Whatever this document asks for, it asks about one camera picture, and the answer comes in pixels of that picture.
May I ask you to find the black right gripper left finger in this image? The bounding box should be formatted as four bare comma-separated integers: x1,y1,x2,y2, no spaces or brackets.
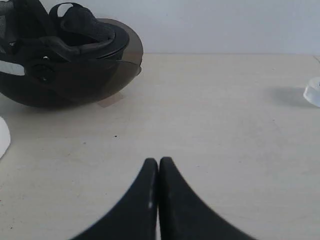
74,158,158,240

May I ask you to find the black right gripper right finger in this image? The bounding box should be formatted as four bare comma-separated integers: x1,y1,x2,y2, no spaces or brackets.
158,157,253,240

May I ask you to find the black helmet with tinted visor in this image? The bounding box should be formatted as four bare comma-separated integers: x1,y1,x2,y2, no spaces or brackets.
0,0,144,108

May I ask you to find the white mannequin head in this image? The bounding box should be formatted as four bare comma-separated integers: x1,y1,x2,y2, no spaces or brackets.
0,117,11,158

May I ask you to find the clear plastic tape roll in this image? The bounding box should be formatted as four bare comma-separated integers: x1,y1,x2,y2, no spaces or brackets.
303,77,320,108

